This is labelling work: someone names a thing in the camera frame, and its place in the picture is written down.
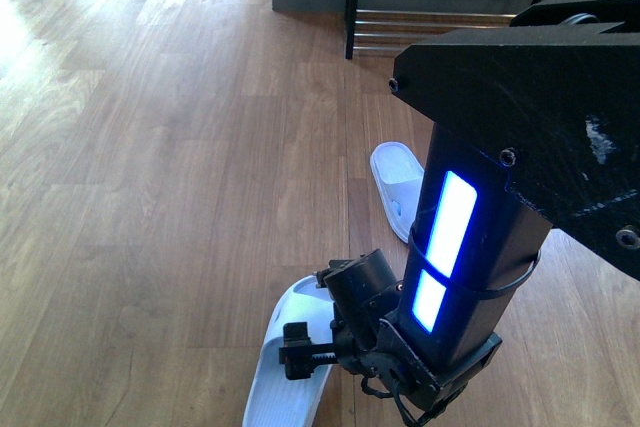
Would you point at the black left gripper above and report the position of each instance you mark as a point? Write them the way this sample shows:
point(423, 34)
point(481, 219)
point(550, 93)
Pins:
point(365, 294)

